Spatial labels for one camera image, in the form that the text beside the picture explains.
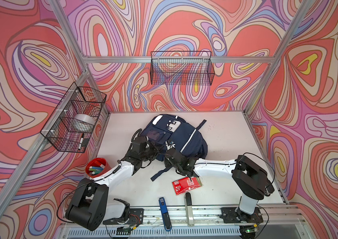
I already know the wire basket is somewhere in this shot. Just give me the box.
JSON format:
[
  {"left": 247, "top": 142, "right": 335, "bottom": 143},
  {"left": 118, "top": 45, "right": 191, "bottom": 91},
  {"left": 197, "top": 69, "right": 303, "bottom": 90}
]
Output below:
[
  {"left": 150, "top": 50, "right": 215, "bottom": 86},
  {"left": 40, "top": 83, "right": 107, "bottom": 153}
]

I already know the back wire basket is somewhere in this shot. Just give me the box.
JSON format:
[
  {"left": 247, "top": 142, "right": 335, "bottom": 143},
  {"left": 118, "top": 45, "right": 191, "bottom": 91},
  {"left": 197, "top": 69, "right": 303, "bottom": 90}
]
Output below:
[{"left": 150, "top": 50, "right": 215, "bottom": 86}]

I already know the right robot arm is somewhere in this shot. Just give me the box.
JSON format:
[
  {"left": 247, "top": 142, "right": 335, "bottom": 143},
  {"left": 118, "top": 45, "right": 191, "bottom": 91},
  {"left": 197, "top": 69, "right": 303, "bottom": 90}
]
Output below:
[{"left": 165, "top": 148, "right": 275, "bottom": 215}]

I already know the left wire basket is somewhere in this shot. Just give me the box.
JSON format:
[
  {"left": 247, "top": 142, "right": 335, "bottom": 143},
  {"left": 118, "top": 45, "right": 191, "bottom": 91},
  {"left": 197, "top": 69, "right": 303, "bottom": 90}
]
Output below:
[{"left": 40, "top": 83, "right": 107, "bottom": 153}]

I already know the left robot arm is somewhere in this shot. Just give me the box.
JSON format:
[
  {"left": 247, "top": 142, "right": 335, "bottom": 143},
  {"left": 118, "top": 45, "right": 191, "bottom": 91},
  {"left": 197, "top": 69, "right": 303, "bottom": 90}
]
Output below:
[{"left": 65, "top": 136, "right": 159, "bottom": 231}]

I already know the navy blue backpack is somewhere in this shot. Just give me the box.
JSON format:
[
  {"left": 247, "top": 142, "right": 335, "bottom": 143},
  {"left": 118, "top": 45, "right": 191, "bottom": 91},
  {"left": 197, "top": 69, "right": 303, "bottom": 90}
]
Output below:
[{"left": 141, "top": 114, "right": 208, "bottom": 181}]

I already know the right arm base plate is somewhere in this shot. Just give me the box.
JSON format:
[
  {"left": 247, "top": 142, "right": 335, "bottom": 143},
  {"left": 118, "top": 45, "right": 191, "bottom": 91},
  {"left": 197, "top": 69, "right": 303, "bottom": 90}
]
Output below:
[{"left": 220, "top": 207, "right": 264, "bottom": 225}]

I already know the marker in basket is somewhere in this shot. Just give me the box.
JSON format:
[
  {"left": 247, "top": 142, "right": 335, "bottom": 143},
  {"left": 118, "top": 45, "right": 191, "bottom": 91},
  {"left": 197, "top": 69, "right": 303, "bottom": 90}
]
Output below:
[{"left": 78, "top": 133, "right": 84, "bottom": 150}]

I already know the red cup with markers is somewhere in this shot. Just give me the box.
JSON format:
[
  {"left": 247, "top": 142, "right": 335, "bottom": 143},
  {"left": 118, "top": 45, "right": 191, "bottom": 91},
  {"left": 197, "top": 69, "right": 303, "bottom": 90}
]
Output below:
[{"left": 85, "top": 158, "right": 111, "bottom": 178}]

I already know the red packet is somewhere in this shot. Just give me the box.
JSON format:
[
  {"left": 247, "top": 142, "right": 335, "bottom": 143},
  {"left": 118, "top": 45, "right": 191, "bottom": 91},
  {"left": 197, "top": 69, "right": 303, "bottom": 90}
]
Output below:
[{"left": 172, "top": 177, "right": 202, "bottom": 195}]

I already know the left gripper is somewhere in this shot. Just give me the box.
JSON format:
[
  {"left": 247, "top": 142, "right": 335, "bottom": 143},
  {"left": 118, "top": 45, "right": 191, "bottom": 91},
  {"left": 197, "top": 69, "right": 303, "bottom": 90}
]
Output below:
[{"left": 139, "top": 141, "right": 163, "bottom": 162}]

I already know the white tape roll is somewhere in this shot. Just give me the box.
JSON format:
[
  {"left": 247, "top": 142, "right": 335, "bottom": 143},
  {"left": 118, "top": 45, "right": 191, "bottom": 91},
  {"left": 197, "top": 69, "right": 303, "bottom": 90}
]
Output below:
[{"left": 72, "top": 114, "right": 96, "bottom": 133}]

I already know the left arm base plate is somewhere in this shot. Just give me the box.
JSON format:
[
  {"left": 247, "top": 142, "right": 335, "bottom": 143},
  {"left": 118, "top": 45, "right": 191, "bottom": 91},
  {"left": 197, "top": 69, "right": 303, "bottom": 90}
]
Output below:
[{"left": 103, "top": 208, "right": 144, "bottom": 226}]

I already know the blue stapler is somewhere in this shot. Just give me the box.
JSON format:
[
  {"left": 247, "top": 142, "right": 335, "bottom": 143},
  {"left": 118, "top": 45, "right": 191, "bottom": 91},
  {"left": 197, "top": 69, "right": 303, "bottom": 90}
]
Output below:
[{"left": 159, "top": 197, "right": 172, "bottom": 232}]

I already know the black beige stapler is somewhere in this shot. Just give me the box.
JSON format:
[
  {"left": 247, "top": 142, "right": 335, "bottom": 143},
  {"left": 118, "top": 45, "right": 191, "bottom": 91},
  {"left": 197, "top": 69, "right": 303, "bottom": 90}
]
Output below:
[{"left": 185, "top": 192, "right": 194, "bottom": 227}]

